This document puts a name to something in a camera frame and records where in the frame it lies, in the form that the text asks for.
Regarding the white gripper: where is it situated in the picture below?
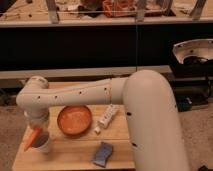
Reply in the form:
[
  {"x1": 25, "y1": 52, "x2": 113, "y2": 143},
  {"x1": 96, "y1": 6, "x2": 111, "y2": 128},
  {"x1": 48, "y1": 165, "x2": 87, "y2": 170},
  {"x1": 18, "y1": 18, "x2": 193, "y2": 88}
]
[{"x1": 24, "y1": 113, "x2": 50, "y2": 130}]

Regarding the white power strip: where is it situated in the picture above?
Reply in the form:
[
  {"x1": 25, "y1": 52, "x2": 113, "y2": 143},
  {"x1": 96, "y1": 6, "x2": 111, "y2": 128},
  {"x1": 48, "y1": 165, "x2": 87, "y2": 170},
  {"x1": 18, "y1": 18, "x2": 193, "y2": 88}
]
[{"x1": 94, "y1": 104, "x2": 119, "y2": 134}]

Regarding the wooden table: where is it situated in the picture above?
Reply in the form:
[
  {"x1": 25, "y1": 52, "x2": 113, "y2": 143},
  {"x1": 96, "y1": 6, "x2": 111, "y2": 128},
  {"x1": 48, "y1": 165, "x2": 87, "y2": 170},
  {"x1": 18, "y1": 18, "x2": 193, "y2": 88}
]
[{"x1": 12, "y1": 101, "x2": 135, "y2": 171}]

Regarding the white dome device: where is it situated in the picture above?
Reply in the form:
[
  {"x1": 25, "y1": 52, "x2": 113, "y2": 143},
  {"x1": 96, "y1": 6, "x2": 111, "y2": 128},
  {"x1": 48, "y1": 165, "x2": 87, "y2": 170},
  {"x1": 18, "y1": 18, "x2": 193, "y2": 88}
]
[{"x1": 170, "y1": 38, "x2": 213, "y2": 78}]

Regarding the orange bowl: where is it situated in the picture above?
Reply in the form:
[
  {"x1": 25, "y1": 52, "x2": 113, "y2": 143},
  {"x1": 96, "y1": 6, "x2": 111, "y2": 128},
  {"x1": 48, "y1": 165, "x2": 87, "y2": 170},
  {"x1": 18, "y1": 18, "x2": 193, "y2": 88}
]
[{"x1": 57, "y1": 106, "x2": 92, "y2": 136}]

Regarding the orange crate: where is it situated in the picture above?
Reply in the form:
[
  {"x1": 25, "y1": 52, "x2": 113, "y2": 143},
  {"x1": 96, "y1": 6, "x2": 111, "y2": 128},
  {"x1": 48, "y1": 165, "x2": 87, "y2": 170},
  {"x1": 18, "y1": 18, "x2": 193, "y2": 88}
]
[{"x1": 102, "y1": 0, "x2": 169, "y2": 17}]

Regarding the blue sponge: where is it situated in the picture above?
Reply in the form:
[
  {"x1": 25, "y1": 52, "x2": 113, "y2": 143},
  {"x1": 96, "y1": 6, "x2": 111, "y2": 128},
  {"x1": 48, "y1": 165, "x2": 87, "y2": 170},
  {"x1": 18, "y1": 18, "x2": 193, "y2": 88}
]
[{"x1": 93, "y1": 142, "x2": 113, "y2": 167}]

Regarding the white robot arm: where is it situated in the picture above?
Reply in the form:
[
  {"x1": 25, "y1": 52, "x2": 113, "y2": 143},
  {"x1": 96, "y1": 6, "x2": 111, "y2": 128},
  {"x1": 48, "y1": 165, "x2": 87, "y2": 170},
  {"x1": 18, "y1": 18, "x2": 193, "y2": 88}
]
[{"x1": 16, "y1": 70, "x2": 190, "y2": 171}]

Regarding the white ceramic cup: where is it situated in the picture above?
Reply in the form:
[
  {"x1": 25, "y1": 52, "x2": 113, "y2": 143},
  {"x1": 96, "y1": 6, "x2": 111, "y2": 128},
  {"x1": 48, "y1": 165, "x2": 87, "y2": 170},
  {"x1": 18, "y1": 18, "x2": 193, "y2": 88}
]
[{"x1": 31, "y1": 131, "x2": 52, "y2": 153}]

